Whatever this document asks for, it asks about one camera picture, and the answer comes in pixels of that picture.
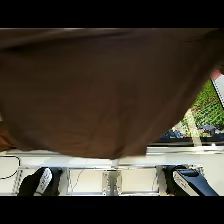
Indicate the silver frame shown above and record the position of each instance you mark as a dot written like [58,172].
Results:
[110,182]

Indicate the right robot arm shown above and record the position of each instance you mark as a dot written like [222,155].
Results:
[195,181]

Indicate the brown T-shirt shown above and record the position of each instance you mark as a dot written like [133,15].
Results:
[100,93]

